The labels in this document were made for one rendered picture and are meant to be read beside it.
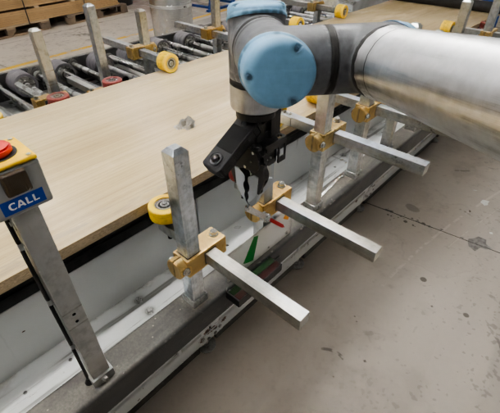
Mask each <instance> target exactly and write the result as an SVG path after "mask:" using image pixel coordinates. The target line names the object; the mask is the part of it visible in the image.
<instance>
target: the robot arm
mask: <svg viewBox="0 0 500 413"><path fill-rule="evenodd" d="M286 18H287V12H286V5H285V4H284V2H281V1H276V0H243V1H236V2H232V3H230V4H229V6H228V7H227V17H226V23H227V29H228V52H229V75H230V105H231V107H232V108H233V109H234V110H235V111H236V116H237V119H236V120H235V122H234V123H233V124H232V125H231V126H230V128H229V129H228V130H227V131H226V133H225V134H224V135H223V137H222V138H221V139H220V141H219V142H218V143H217V144H216V146H215V147H214V148H213V149H212V150H211V151H210V153H209V154H208V155H207V157H206V158H205V159H204V160H203V162H202V163H203V165H204V166H205V167H206V168H207V169H208V170H209V171H210V172H211V173H212V174H214V175H216V176H218V177H220V178H224V177H226V176H227V174H228V173H229V172H230V171H231V172H232V175H233V177H234V182H235V183H236V184H237V186H238V189H239V191H240V193H241V195H242V197H243V199H244V201H245V202H246V203H247V204H248V205H249V206H251V207H252V206H254V205H255V204H256V203H257V202H258V201H259V199H260V198H261V195H262V194H263V193H264V192H265V191H266V190H267V189H268V188H269V187H270V186H271V185H272V182H273V179H272V178H271V177H269V171H268V169H267V166H270V165H271V164H273V163H275V161H276V156H277V163H279V162H281V161H282V160H284V159H285V153H286V141H287V135H285V134H282V133H280V116H281V108H286V107H291V106H293V105H295V104H297V103H298V102H300V101H302V100H303V99H304V98H305V97H306V96H317V95H330V94H344V93H359V94H361V95H363V96H365V97H367V98H369V99H371V100H373V101H377V102H382V103H383V104H385V105H387V106H389V107H392V108H393V109H395V110H397V111H400V112H401V113H403V114H405V115H407V116H410V117H411V118H413V119H415V120H418V121H419V122H421V123H423V124H425V125H428V126H429V127H431V128H433V129H436V130H437V131H439V132H441V133H443V134H446V135H447V136H449V137H451V138H454V139H456V140H457V141H459V142H461V143H464V144H465V145H467V146H469V147H471V148H474V149H475V150H477V151H479V152H482V153H483V154H485V155H487V156H489V157H492V158H493V159H495V160H497V161H500V38H494V37H487V36H479V35H472V34H457V33H449V32H442V31H434V30H427V29H416V27H415V26H414V25H412V24H410V23H408V22H405V21H400V20H386V21H383V22H365V23H345V24H324V25H285V22H286ZM279 136H281V137H280V138H278V137H279ZM282 144H283V145H284V154H283V155H281V156H280V145H282ZM277 148H278V149H277Z"/></svg>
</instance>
